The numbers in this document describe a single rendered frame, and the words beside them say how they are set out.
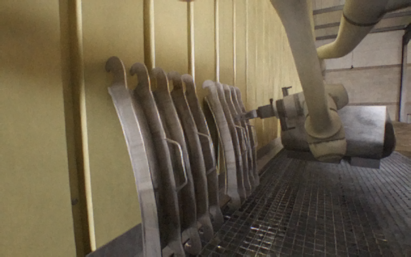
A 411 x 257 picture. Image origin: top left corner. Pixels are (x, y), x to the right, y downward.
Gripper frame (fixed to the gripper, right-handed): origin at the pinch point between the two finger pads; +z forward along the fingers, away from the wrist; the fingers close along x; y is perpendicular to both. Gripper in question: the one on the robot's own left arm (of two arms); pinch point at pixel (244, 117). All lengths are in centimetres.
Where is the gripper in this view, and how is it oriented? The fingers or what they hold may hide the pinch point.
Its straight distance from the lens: 91.4
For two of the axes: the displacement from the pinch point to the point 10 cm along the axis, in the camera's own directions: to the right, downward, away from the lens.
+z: -8.4, 1.9, 5.0
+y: -2.1, -9.8, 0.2
